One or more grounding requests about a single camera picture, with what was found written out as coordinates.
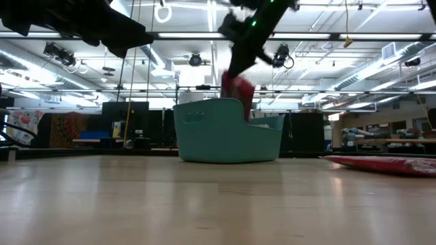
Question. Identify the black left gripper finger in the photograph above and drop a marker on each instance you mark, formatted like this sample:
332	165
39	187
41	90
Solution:
122	37

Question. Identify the red popcorn bag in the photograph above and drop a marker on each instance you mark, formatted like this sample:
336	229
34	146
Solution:
240	92
385	165

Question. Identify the white air vent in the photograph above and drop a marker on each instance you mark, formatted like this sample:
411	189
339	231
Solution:
389	51

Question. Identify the brown patterned cloth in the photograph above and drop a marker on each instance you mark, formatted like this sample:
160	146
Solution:
68	129

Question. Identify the wooden workbench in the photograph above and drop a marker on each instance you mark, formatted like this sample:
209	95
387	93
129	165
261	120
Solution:
395	141

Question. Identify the teal plastic basket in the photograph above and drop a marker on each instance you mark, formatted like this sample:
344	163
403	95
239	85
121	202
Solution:
218	136

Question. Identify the round black ceiling fixture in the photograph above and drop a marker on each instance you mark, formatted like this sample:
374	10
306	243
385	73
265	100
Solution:
195	60

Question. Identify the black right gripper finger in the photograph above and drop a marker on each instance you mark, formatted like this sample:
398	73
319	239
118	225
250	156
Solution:
240	64

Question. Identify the black cabinet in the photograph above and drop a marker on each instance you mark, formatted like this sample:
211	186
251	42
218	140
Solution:
306	132

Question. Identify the black ceiling camera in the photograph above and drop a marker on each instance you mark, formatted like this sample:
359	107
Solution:
282	56

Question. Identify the colourful floral cloth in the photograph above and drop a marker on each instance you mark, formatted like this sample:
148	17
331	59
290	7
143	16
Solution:
25	122

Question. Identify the blue panel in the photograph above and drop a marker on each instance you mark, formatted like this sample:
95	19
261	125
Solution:
95	135

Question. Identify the small black ceiling fixture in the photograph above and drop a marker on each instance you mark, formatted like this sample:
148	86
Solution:
413	62

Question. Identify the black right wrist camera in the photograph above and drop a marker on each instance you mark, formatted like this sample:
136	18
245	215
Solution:
231	27

